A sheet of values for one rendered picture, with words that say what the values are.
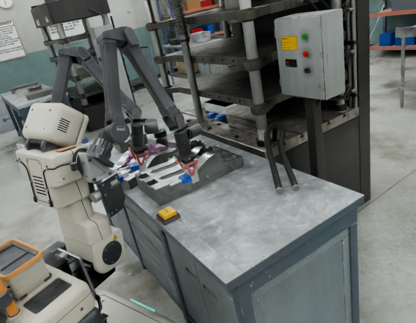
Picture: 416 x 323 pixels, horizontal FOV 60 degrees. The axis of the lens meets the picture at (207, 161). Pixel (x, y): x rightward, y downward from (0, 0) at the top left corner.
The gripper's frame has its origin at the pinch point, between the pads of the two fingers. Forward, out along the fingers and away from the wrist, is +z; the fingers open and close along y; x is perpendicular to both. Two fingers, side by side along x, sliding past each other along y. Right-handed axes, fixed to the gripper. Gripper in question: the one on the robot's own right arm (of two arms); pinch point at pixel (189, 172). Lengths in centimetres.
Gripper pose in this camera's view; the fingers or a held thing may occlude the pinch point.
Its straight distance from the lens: 161.1
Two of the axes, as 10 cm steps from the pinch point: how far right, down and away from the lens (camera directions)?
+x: -8.2, 3.7, -4.4
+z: 1.9, 9.0, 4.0
